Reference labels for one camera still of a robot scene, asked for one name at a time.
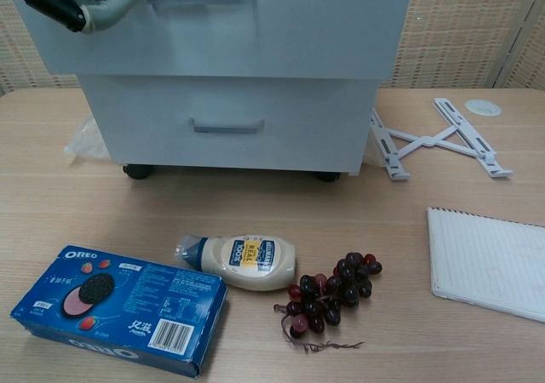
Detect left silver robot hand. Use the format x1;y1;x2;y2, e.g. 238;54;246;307
0;0;204;35

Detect shallow grey drawer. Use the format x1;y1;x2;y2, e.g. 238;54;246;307
12;0;416;80

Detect tall grey drawer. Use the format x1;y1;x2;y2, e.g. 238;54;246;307
78;72;380;176

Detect clear plastic bag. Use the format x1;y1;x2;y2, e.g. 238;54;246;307
63;117;111;160

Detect blue Oreo cookie box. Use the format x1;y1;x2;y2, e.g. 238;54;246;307
10;243;229;379

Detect mayonnaise squeeze bottle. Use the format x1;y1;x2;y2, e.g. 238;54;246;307
175;232;298;293

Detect beige woven partition screen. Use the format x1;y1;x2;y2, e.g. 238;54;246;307
497;0;545;89
0;0;536;94

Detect white folding laptop stand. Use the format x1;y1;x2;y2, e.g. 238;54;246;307
368;97;514;182

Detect dark purple grape bunch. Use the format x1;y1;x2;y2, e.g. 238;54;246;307
272;251;383;353

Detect round white desk grommet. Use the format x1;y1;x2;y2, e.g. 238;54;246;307
463;98;502;116

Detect white spiral notebook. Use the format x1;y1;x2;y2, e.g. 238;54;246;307
426;206;545;323

